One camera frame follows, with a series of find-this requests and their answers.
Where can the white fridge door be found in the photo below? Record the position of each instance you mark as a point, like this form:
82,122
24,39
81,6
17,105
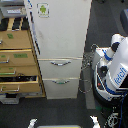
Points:
63,33

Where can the upper white fridge drawer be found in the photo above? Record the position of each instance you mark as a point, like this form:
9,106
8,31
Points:
66,68

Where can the white fridge drawer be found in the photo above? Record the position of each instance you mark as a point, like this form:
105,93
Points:
66,68
61,88

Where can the lower white fridge drawer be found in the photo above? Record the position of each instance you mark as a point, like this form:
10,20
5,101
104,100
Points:
61,88

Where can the white refrigerator body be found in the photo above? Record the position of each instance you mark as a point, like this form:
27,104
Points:
59,29

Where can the wooden drawer cabinet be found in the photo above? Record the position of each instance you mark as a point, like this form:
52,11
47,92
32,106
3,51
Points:
19,69

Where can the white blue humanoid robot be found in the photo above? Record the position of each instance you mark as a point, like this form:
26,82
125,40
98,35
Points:
110,66

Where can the green android sticker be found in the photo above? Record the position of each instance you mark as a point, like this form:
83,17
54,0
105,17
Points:
43,9

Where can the grey box on cabinet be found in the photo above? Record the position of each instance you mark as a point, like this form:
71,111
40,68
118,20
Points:
13,11

